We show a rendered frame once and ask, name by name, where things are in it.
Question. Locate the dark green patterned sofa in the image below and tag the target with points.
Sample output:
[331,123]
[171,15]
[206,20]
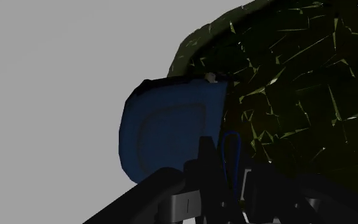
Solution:
[302,93]

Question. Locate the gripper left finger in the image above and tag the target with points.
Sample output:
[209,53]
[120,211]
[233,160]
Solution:
[208,173]

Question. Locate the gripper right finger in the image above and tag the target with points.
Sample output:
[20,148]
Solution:
[278,192]

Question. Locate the blue bag with loop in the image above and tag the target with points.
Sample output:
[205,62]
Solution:
[169,124]

